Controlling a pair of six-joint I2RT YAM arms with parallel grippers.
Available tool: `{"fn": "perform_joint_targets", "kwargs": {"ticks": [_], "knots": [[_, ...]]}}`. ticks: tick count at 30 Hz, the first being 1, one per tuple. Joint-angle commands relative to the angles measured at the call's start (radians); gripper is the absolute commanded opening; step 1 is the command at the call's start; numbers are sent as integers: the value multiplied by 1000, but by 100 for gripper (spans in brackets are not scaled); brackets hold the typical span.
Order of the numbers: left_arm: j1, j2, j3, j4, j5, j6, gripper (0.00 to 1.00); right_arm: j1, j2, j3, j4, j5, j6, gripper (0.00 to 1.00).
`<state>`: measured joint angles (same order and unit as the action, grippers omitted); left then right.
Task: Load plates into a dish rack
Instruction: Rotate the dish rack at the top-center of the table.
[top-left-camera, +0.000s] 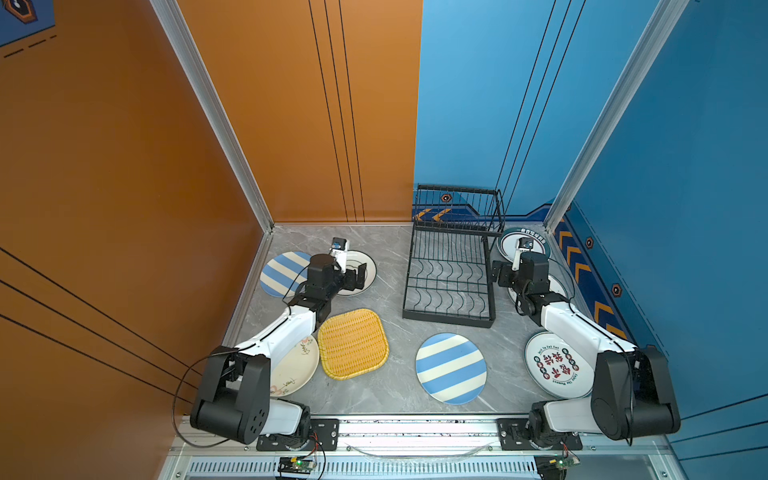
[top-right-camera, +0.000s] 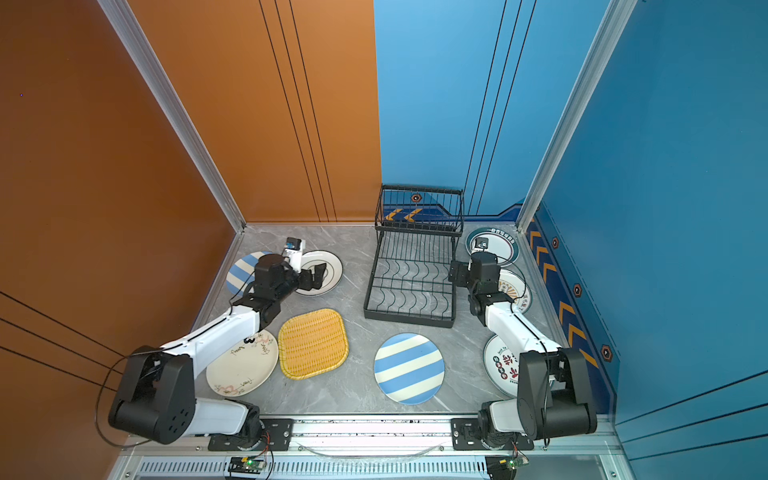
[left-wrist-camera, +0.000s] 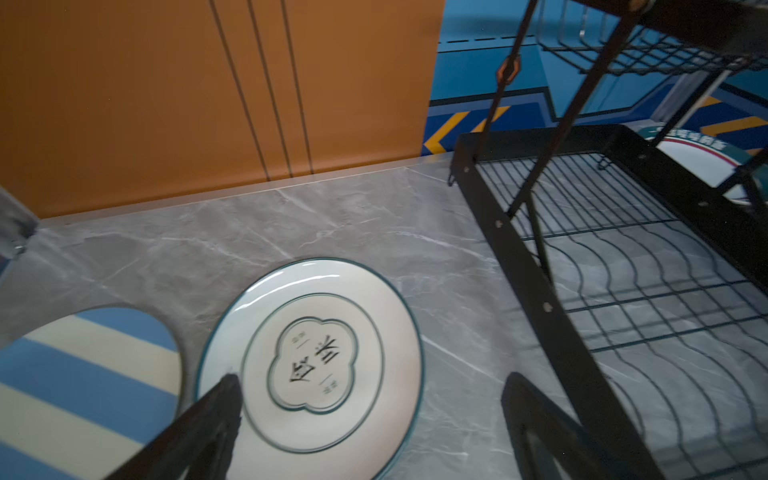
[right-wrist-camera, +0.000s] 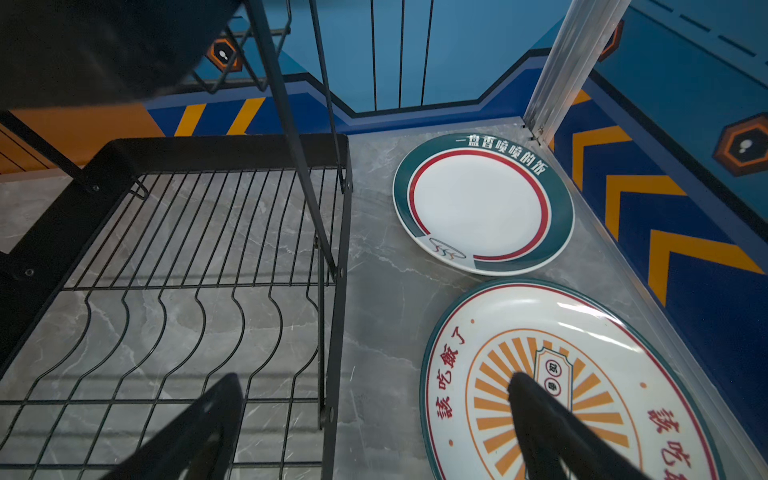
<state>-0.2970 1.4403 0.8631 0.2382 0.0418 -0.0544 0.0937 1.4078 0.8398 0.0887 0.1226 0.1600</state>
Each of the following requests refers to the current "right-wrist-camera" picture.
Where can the orange sunburst plate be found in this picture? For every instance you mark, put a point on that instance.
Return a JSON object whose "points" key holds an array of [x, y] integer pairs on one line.
{"points": [[582, 354]]}

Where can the aluminium corner post right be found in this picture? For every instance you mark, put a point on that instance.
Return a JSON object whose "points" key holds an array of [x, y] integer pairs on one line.
{"points": [[581, 39]]}

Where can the green rimmed white plate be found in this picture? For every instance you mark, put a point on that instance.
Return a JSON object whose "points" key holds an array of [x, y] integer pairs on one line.
{"points": [[483, 204]]}

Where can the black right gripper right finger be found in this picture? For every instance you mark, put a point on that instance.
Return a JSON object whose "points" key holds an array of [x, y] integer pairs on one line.
{"points": [[554, 443]]}

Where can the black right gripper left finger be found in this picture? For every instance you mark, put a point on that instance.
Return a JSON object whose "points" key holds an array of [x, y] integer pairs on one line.
{"points": [[197, 444]]}

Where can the black wire dish rack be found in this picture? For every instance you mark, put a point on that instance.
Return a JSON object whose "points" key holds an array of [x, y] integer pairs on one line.
{"points": [[172, 259]]}

